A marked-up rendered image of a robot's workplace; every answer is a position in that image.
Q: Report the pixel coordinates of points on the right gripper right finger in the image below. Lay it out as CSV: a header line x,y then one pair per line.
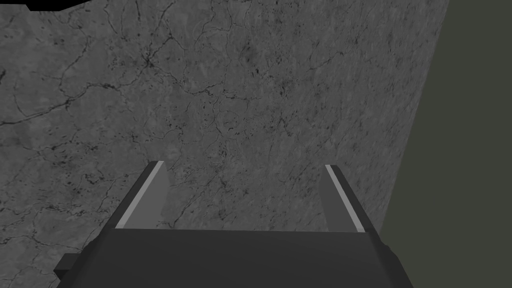
x,y
340,204

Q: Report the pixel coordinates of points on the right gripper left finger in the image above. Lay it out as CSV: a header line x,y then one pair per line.
x,y
144,204

